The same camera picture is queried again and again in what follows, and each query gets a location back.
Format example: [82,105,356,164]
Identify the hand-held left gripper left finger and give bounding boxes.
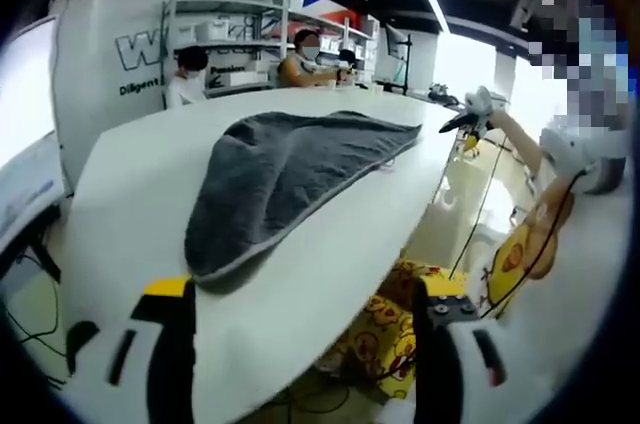
[92,274,198,424]

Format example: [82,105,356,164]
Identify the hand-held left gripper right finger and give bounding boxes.
[410,277,534,424]

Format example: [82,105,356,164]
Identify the grey towel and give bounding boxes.
[183,109,424,286]

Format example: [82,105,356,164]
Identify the yellow duck print trousers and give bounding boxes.
[318,257,471,401]

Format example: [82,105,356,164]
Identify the black rounded object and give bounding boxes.
[66,319,102,379]

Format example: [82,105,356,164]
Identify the monitor on black stand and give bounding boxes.
[383,22,415,94]

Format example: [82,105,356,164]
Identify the white chest device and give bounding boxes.
[540,124,629,196]

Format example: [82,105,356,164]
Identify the small white standing desk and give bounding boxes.
[0,203,69,285]

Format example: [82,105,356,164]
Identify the white table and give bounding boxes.
[47,85,469,424]

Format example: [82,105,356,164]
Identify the grey metal shelf rack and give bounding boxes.
[160,0,387,98]

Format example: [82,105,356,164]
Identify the white shelving rack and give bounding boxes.
[192,0,381,75]

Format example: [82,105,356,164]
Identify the open white laptop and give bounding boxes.
[0,15,69,245]

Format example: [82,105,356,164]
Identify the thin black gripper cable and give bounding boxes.
[448,136,506,281]

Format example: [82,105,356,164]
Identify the black device cable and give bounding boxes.
[477,171,589,320]

